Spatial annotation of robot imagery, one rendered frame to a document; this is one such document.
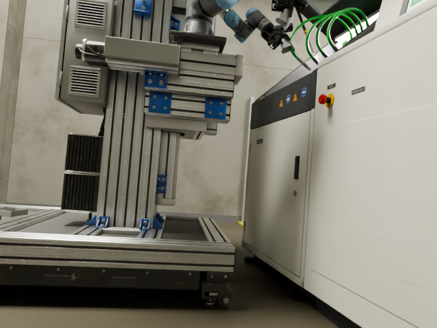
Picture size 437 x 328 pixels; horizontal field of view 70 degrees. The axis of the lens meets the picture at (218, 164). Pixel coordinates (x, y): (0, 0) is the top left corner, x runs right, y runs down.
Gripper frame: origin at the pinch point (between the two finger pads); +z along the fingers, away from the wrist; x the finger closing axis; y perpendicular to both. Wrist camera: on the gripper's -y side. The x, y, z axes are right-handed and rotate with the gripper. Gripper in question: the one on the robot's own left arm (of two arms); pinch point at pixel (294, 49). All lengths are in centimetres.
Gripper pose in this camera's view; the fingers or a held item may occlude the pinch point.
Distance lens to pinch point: 186.2
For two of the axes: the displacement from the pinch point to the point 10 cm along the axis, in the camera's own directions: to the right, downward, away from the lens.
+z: 6.1, 7.4, -2.8
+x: -1.1, -2.7, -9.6
